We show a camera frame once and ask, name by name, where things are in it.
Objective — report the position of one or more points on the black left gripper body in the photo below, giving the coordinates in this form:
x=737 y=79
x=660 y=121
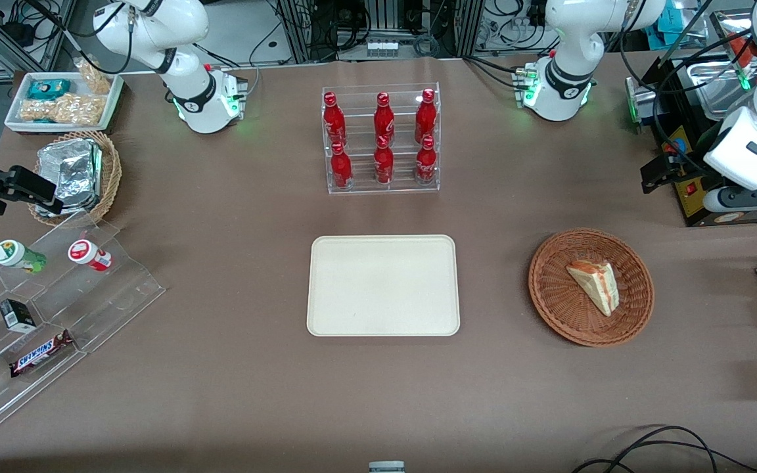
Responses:
x=683 y=167

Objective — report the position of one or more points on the triangular sandwich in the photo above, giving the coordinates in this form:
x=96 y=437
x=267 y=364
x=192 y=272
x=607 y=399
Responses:
x=596 y=284

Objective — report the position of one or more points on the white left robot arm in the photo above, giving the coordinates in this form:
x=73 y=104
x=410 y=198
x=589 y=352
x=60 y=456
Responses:
x=569 y=39

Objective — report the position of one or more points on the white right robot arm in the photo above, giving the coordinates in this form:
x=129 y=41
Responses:
x=155 y=26

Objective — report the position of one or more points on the light wicker basket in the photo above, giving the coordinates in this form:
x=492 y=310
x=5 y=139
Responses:
x=110 y=174

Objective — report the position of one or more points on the white rectangular snack tray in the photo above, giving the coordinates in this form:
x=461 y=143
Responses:
x=17 y=98

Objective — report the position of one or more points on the round brown wicker basket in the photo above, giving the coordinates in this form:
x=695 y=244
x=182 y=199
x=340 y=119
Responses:
x=562 y=295

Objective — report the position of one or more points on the cream plastic tray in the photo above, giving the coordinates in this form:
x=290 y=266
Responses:
x=382 y=286

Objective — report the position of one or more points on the black metal machine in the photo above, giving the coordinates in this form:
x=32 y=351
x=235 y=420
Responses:
x=694 y=205

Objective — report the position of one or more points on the silver foil package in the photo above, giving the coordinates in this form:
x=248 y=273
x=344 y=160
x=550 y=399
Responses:
x=73 y=174

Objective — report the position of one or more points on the green lidded cup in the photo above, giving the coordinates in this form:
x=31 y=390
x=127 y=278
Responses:
x=16 y=255

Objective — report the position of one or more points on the shiny metal pan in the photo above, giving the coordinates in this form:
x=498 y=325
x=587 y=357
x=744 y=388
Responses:
x=713 y=79

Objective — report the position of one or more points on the clear peanut snack bag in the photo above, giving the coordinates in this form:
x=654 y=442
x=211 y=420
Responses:
x=63 y=110
x=94 y=77

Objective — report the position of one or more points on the red lidded cup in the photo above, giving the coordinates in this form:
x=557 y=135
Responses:
x=88 y=254

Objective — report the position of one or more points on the teal snack packet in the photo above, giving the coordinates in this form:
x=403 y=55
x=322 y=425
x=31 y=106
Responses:
x=48 y=89

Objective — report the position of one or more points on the small black box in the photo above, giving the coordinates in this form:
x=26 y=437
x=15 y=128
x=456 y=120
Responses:
x=18 y=315

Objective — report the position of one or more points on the clear acrylic stepped stand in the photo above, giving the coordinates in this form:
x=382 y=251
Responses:
x=109 y=302

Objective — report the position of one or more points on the snickers chocolate bar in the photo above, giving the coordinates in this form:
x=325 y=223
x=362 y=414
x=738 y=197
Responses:
x=42 y=353

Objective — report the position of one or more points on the red cola bottle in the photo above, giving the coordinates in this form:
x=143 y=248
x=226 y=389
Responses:
x=334 y=121
x=384 y=121
x=426 y=163
x=425 y=118
x=384 y=164
x=341 y=169

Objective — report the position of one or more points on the clear acrylic bottle rack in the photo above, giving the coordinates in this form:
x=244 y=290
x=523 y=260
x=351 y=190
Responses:
x=382 y=187

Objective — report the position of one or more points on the white power strip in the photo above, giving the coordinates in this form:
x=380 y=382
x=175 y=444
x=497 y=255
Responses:
x=382 y=47

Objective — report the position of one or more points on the small grey device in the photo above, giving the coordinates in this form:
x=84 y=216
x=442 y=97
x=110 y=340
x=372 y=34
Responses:
x=386 y=468

